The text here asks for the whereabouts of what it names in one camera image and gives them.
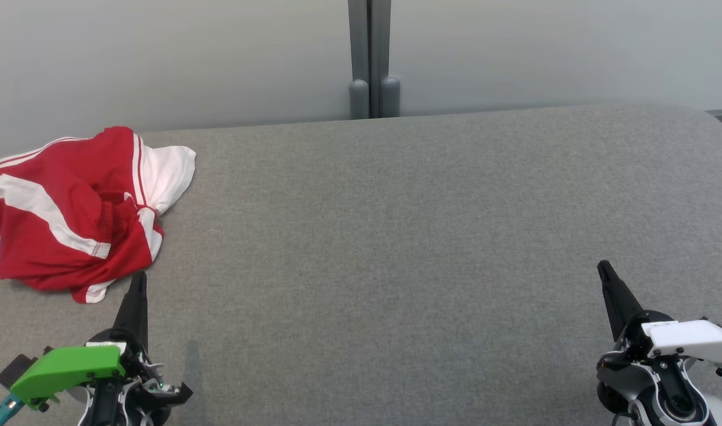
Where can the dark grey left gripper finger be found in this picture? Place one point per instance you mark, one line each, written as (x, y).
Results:
(135, 307)

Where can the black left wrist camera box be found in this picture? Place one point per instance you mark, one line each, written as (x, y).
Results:
(15, 368)

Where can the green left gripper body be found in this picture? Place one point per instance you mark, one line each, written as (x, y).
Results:
(65, 367)

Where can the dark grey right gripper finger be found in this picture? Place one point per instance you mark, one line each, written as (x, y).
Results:
(618, 302)

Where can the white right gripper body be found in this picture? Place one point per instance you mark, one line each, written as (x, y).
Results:
(692, 337)

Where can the red white jersey shirt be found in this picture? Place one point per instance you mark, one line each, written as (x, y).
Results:
(53, 236)

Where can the grey metal partition post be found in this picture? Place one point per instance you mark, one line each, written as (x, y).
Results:
(370, 53)

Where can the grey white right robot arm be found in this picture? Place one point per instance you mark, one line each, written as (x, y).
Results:
(669, 402)

